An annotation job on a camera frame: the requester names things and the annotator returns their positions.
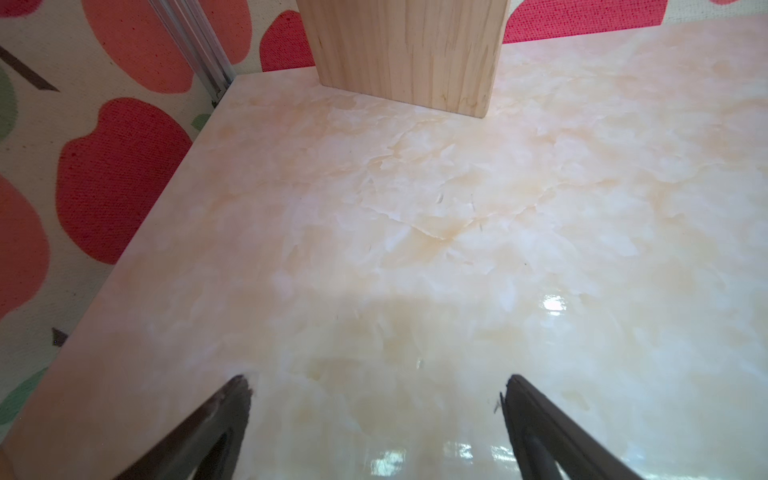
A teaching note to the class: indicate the left aluminium frame post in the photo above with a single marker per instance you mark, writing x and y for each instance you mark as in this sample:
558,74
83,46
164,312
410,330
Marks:
190,29

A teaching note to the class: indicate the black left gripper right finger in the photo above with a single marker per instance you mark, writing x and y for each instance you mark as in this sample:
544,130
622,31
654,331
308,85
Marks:
548,444

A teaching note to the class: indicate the wooden shelf unit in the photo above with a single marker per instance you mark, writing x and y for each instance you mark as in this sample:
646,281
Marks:
441,55

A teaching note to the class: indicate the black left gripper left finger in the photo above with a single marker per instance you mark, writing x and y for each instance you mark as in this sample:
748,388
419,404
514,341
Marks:
206,445

